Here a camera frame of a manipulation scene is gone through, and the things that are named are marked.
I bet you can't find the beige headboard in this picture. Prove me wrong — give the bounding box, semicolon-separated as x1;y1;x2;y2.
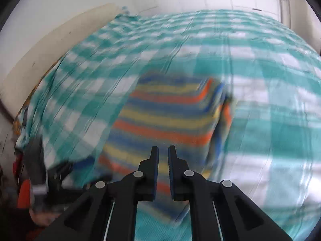
0;3;124;121

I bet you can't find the striped multicolour small cloth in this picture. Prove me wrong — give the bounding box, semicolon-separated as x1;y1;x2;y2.
97;75;236;221

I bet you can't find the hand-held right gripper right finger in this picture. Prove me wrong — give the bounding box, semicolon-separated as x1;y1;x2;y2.
168;146;293;241

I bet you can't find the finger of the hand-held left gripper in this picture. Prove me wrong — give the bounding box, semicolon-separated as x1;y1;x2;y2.
49;159;84;190

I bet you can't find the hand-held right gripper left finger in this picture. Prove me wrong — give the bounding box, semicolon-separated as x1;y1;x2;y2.
35;146;159;241

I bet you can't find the orange red object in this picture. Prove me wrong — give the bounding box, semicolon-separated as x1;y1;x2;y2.
17;179;33;209

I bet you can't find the orange floral cloth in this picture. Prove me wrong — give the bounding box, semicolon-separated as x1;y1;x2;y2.
14;105;29;137

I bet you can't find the teal white checked bedsheet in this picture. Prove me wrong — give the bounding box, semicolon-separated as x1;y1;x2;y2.
15;9;321;241

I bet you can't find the person's left hand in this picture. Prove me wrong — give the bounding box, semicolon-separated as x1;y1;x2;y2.
29;204;67;231

